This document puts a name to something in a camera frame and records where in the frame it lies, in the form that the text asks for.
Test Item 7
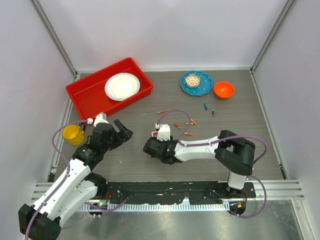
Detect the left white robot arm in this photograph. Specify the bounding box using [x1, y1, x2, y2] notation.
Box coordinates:
[18, 113, 133, 240]

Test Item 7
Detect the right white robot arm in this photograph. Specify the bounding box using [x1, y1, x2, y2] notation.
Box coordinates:
[143, 130, 256, 198]

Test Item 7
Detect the red orange battery centre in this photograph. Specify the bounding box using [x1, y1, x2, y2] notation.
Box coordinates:
[173, 123, 182, 130]

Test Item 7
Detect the yellow plastic mug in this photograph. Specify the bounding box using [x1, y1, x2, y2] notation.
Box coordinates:
[62, 122, 86, 146]

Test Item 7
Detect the orange battery pair right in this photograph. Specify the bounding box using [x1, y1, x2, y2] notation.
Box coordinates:
[190, 118, 196, 125]

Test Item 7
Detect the white paper plate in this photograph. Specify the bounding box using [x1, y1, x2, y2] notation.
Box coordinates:
[104, 72, 141, 102]

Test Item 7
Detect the red plastic bin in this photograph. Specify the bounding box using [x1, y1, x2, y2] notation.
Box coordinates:
[65, 57, 154, 120]

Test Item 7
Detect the blue battery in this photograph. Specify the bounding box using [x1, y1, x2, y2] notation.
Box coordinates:
[203, 103, 208, 111]

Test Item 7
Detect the small patterned flower bowl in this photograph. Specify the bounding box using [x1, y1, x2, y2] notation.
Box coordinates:
[184, 73, 202, 88]

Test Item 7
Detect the blue ceramic plate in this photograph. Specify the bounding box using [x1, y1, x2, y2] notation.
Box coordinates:
[180, 70, 213, 97]

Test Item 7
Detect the orange plastic bowl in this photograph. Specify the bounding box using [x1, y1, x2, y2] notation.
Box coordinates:
[213, 81, 235, 99]

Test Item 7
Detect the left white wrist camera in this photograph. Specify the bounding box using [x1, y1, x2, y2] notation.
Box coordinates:
[87, 112, 109, 127]

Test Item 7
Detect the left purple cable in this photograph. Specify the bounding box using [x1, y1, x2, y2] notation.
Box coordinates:
[24, 119, 129, 237]

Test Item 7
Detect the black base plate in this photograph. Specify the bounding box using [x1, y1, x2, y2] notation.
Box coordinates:
[89, 181, 256, 205]

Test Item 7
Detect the white slotted cable duct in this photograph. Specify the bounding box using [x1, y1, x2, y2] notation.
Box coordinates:
[79, 201, 231, 212]

